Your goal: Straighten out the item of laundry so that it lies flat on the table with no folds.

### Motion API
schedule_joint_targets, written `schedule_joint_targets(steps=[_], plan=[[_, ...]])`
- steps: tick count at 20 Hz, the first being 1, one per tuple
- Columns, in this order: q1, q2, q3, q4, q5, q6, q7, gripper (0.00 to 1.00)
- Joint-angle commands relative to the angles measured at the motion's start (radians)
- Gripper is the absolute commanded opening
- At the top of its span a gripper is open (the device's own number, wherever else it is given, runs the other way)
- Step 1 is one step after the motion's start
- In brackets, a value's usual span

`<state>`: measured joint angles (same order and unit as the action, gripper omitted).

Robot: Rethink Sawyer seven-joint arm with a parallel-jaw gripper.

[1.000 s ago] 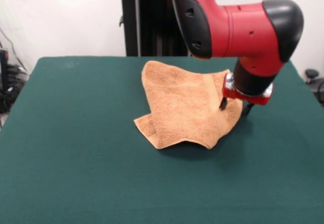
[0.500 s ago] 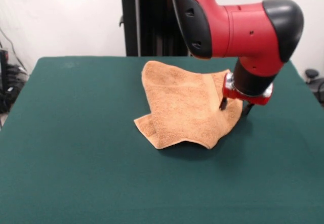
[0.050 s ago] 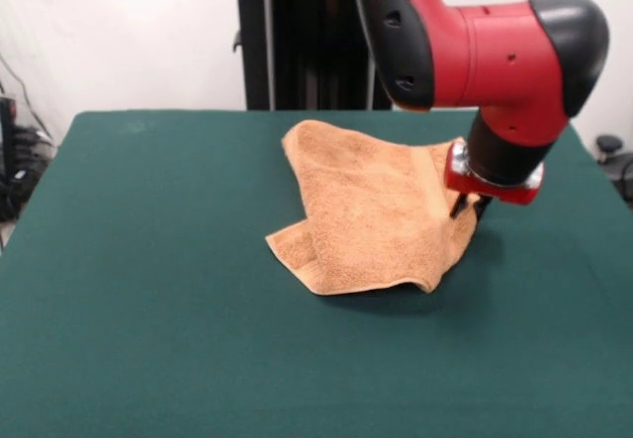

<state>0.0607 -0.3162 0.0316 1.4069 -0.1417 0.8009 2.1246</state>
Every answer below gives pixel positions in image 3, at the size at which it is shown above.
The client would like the orange terry towel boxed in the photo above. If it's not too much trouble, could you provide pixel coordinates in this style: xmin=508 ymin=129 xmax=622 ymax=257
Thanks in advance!
xmin=265 ymin=120 xmax=484 ymax=297

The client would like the black electronics box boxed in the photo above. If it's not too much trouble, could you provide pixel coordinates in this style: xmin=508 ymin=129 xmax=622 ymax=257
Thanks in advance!
xmin=0 ymin=95 xmax=19 ymax=221

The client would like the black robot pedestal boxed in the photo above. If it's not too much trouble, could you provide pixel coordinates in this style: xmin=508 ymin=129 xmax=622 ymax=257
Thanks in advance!
xmin=216 ymin=0 xmax=397 ymax=112

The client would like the dark green table cloth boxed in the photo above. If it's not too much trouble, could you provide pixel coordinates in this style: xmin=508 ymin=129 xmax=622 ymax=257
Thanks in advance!
xmin=0 ymin=109 xmax=633 ymax=438

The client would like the black cable bundle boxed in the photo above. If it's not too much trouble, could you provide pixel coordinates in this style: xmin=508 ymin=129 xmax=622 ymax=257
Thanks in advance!
xmin=12 ymin=127 xmax=56 ymax=182

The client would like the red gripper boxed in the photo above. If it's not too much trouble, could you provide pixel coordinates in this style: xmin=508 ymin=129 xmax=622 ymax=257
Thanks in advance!
xmin=442 ymin=141 xmax=547 ymax=222

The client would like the grey wall cable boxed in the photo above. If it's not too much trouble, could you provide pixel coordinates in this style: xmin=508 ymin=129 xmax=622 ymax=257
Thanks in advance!
xmin=0 ymin=54 xmax=50 ymax=137

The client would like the black round knob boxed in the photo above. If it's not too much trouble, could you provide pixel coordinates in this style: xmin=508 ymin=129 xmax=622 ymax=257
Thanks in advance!
xmin=595 ymin=134 xmax=625 ymax=163

